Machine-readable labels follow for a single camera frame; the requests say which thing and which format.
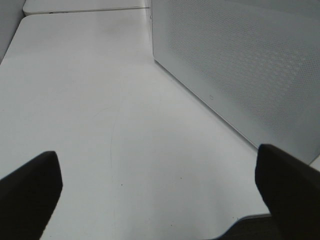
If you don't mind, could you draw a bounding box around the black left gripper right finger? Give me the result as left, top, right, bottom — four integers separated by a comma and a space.
254, 144, 320, 240

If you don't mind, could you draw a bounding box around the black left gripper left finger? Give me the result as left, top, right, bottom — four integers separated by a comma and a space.
0, 151, 63, 240

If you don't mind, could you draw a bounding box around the white microwave door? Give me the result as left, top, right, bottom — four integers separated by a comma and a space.
151, 0, 320, 164

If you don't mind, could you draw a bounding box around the white adjacent table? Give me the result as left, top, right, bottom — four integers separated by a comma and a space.
22, 0, 151, 16

